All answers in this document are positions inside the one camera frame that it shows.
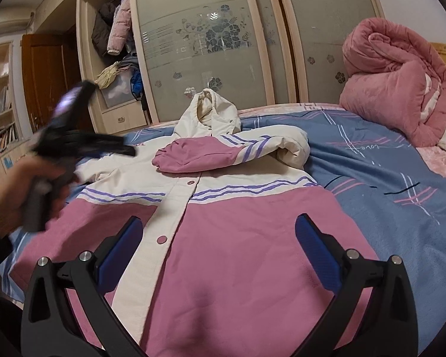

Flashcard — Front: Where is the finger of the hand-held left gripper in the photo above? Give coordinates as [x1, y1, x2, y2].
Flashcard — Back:
[75, 133, 137, 158]

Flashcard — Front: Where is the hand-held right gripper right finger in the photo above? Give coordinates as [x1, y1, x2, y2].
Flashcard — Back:
[295, 214, 419, 357]

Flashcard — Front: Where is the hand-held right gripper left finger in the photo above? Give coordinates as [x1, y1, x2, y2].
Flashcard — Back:
[21, 216, 149, 357]

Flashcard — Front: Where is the pink and white hooded jacket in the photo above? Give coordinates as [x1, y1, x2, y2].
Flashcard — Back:
[9, 88, 380, 357]

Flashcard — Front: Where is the person's left hand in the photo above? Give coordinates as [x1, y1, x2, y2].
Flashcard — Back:
[0, 152, 77, 239]

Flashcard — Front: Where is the brown wooden door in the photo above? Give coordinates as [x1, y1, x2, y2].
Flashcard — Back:
[21, 33, 83, 132]

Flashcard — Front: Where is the translucent storage box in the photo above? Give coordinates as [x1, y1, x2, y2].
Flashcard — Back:
[101, 70, 135, 108]

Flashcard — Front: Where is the beige bookshelf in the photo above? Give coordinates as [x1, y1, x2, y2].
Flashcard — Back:
[0, 41, 32, 187]

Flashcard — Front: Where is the pale yellow cloth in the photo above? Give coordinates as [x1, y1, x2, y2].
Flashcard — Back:
[97, 62, 120, 90]

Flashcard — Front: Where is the row of books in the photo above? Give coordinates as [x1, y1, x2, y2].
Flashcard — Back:
[0, 123, 18, 162]

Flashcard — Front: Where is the blue cloth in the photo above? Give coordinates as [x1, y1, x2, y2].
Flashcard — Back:
[130, 71, 144, 101]

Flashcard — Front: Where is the dark hanging jacket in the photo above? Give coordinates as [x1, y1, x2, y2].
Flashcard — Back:
[91, 2, 120, 57]

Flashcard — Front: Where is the blue plaid bed sheet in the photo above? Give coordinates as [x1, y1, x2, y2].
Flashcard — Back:
[0, 106, 446, 328]

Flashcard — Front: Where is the pink puffer jacket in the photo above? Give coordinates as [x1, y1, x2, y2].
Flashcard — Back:
[108, 0, 131, 56]

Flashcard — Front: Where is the beige sliding door wardrobe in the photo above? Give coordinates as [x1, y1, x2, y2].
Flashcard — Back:
[76, 0, 385, 134]

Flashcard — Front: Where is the pink floral sheet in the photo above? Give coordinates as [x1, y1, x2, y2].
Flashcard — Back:
[412, 112, 446, 198]

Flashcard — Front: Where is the rolled pink quilt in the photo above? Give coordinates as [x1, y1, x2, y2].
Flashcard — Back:
[339, 18, 446, 148]

